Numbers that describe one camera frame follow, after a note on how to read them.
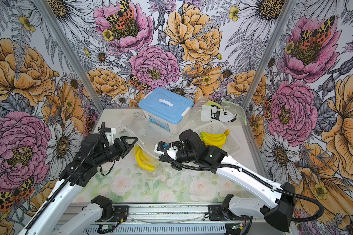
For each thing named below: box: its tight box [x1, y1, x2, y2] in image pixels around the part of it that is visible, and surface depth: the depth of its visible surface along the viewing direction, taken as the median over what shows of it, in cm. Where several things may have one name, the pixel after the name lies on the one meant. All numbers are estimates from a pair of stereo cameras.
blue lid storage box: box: [138, 87, 194, 135], surface depth 102 cm
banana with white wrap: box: [134, 145, 157, 171], surface depth 86 cm
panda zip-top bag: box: [193, 99, 248, 126], surface depth 110 cm
